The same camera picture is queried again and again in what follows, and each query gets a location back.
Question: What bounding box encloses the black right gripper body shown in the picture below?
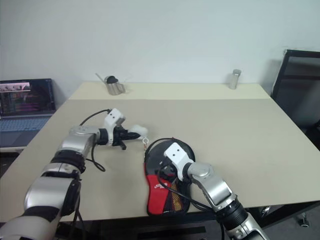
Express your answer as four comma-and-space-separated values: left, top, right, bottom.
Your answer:
157, 161, 177, 181

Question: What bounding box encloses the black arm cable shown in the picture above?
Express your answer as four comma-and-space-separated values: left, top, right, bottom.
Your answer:
155, 167, 219, 211
79, 108, 112, 173

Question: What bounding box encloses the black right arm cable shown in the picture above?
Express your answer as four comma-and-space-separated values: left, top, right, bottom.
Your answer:
155, 167, 219, 211

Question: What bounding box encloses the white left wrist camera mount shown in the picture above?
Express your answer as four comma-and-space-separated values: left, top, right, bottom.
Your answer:
103, 107, 126, 147

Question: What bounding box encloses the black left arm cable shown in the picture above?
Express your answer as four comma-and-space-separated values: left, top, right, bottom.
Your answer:
79, 108, 112, 173

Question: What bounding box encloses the red and black bag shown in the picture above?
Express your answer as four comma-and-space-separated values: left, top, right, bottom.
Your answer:
143, 136, 198, 216

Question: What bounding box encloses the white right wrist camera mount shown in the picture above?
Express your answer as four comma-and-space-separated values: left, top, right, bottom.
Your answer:
163, 141, 196, 181

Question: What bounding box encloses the metal cylinder cup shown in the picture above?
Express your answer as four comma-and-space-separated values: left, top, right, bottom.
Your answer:
228, 69, 243, 90

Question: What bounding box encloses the black table frame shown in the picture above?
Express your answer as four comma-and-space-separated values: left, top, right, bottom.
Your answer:
56, 192, 320, 240

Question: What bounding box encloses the metal watering can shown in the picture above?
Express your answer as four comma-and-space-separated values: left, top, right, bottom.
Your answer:
94, 72, 129, 97

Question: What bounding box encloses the open grey laptop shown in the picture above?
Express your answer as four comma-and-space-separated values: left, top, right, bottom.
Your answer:
0, 78, 57, 149

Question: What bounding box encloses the black office chair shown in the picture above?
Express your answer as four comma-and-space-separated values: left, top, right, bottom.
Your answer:
270, 48, 320, 151

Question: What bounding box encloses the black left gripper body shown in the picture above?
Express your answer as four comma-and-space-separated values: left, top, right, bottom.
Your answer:
112, 125, 130, 151

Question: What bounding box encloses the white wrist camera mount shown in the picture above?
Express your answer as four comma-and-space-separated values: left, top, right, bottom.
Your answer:
103, 107, 126, 147
163, 141, 196, 181

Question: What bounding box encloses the white fluffy zipper charm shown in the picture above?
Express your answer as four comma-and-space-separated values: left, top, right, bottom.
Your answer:
129, 124, 149, 137

